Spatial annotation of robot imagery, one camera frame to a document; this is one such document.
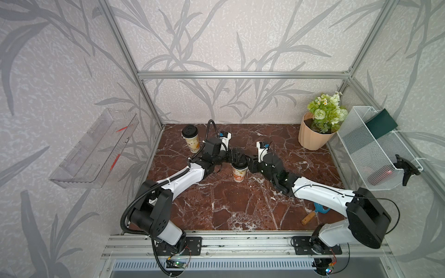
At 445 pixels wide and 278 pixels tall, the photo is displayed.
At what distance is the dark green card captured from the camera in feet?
2.31

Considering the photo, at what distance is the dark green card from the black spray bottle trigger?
0.14 metres

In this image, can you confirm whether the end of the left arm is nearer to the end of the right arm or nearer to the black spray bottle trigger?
the end of the right arm
